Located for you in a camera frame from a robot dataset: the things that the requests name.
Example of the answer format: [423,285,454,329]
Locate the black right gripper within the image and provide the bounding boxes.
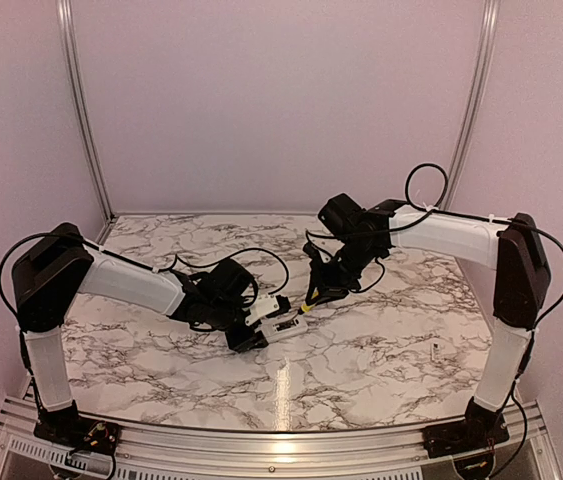
[306,238,381,305]

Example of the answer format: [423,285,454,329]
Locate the white remote control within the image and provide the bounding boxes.
[259,314,308,344]

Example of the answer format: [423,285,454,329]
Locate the yellow handled screwdriver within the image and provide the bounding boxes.
[298,287,331,315]

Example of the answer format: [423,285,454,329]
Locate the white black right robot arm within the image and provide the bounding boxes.
[301,194,551,448]

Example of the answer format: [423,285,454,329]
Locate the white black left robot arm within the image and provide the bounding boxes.
[12,223,307,454]

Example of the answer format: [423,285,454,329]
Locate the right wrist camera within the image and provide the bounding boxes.
[303,241,332,269]

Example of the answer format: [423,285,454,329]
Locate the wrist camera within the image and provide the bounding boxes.
[303,241,332,269]
[245,295,290,326]

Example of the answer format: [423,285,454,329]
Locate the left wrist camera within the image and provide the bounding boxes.
[245,295,290,326]

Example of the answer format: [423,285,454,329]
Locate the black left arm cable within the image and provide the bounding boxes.
[0,234,291,376]

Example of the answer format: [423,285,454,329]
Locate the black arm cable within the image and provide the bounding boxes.
[404,162,563,331]
[0,234,291,376]

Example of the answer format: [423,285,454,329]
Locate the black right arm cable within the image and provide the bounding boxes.
[404,162,563,331]

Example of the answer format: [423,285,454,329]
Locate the aluminium front frame rail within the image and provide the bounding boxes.
[0,399,557,480]

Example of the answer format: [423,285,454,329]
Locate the aluminium right corner post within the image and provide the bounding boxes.
[443,0,501,207]

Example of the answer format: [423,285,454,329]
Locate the aluminium corner post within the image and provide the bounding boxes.
[56,0,115,223]
[443,0,501,207]

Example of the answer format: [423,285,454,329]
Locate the aluminium left corner post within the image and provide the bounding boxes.
[56,0,115,223]

